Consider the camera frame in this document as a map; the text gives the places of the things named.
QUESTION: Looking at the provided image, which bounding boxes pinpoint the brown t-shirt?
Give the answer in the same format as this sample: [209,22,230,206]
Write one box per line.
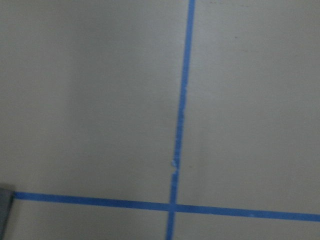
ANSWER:
[0,183,15,240]

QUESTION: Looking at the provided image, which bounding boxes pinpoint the brown paper table cover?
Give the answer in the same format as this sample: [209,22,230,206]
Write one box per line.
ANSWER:
[0,0,320,240]

